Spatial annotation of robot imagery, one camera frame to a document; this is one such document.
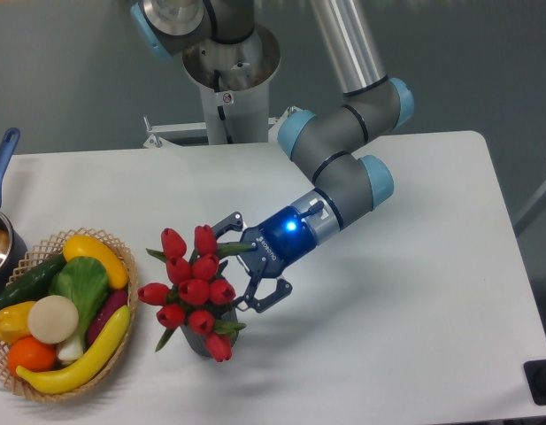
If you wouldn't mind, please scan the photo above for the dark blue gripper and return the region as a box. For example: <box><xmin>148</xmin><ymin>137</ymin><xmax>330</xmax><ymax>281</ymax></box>
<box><xmin>211</xmin><ymin>205</ymin><xmax>317</xmax><ymax>313</ymax></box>

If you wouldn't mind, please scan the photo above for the red tulip bouquet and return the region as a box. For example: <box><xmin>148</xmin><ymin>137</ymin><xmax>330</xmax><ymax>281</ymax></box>
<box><xmin>138</xmin><ymin>225</ymin><xmax>253</xmax><ymax>351</ymax></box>

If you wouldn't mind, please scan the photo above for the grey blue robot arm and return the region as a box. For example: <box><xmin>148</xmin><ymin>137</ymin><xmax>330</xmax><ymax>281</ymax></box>
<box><xmin>131</xmin><ymin>1</ymin><xmax>414</xmax><ymax>312</ymax></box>

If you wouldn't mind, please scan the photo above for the dark grey ribbed vase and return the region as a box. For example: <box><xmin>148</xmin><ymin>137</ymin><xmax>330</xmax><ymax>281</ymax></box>
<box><xmin>181</xmin><ymin>305</ymin><xmax>240</xmax><ymax>362</ymax></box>

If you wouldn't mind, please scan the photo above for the purple eggplant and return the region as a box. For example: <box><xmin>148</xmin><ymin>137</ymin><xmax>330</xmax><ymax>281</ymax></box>
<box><xmin>86</xmin><ymin>290</ymin><xmax>127</xmax><ymax>346</ymax></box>

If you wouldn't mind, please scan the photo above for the green leafy bok choy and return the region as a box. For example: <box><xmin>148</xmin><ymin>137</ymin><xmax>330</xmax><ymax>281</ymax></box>
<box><xmin>48</xmin><ymin>257</ymin><xmax>109</xmax><ymax>366</ymax></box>

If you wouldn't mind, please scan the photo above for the yellow squash upper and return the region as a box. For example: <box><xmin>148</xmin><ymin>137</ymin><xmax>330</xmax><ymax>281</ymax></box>
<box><xmin>62</xmin><ymin>235</ymin><xmax>128</xmax><ymax>290</ymax></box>

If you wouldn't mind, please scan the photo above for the long yellow banana squash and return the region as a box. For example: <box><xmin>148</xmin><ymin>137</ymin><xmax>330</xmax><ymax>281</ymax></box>
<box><xmin>16</xmin><ymin>305</ymin><xmax>131</xmax><ymax>395</ymax></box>

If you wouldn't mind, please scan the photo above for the woven wicker basket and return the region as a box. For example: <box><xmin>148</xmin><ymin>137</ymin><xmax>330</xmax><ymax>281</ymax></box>
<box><xmin>0</xmin><ymin>228</ymin><xmax>139</xmax><ymax>403</ymax></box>

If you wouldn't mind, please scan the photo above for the round beige disc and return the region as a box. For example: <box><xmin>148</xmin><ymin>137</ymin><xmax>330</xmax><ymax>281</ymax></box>
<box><xmin>27</xmin><ymin>295</ymin><xmax>79</xmax><ymax>344</ymax></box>

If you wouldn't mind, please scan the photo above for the green cucumber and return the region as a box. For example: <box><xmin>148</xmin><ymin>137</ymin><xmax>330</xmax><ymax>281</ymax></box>
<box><xmin>0</xmin><ymin>254</ymin><xmax>66</xmax><ymax>310</ymax></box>

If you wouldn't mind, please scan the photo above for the orange fruit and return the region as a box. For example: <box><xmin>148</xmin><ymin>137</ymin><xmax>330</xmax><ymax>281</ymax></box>
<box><xmin>7</xmin><ymin>336</ymin><xmax>57</xmax><ymax>375</ymax></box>

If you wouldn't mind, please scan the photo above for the yellow bell pepper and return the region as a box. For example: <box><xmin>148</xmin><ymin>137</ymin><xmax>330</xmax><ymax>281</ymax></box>
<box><xmin>0</xmin><ymin>301</ymin><xmax>36</xmax><ymax>344</ymax></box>

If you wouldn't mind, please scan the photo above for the black device at edge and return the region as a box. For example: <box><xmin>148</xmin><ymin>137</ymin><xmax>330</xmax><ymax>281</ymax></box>
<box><xmin>523</xmin><ymin>359</ymin><xmax>546</xmax><ymax>406</ymax></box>

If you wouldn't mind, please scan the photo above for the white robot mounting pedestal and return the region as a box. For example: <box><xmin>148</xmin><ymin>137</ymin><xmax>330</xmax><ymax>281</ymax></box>
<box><xmin>142</xmin><ymin>24</ymin><xmax>304</xmax><ymax>149</ymax></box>

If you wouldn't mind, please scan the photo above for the blue handled saucepan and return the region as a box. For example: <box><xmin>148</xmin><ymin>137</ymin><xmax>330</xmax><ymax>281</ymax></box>
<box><xmin>0</xmin><ymin>127</ymin><xmax>27</xmax><ymax>296</ymax></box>

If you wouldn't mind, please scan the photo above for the white frame at right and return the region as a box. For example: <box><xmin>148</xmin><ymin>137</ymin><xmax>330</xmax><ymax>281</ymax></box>
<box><xmin>512</xmin><ymin>179</ymin><xmax>546</xmax><ymax>237</ymax></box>

